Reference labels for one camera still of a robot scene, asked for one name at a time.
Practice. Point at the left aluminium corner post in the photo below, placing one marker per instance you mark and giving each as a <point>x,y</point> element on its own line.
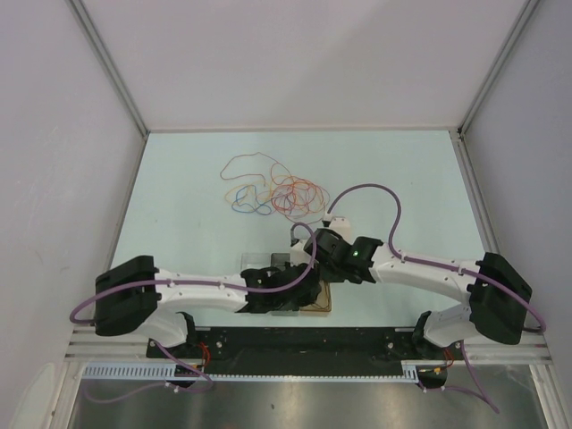
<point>100,50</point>

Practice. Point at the right aluminium corner post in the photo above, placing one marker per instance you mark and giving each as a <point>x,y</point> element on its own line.
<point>509,43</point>

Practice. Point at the dark grey plastic bin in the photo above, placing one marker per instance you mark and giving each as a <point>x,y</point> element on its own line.
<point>280,261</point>

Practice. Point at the aluminium corner post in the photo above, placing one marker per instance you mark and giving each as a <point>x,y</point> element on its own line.
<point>100,50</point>
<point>509,43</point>

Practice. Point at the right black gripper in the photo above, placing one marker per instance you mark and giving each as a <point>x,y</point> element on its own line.
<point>323,274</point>

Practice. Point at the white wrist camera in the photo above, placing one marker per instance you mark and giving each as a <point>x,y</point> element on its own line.
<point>296,234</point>
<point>340,224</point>

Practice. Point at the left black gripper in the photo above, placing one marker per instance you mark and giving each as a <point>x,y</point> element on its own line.
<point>309,297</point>

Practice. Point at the aluminium frame rail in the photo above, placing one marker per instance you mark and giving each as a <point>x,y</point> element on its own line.
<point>85,345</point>

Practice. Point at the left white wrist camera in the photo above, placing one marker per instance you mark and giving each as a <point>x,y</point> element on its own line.
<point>296,234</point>

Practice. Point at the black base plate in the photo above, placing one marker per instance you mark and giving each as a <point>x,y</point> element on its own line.
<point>307,351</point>

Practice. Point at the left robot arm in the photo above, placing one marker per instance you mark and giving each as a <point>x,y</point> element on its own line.
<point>160,310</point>

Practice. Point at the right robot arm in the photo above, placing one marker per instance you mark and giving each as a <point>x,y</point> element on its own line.
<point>490,295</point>

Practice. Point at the amber plastic bin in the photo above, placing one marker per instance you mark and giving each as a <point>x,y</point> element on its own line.
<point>323,303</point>

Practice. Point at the clear plastic bin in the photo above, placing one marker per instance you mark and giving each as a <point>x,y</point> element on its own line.
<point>255,260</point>

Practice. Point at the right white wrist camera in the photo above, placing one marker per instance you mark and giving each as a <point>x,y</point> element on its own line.
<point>340,224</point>

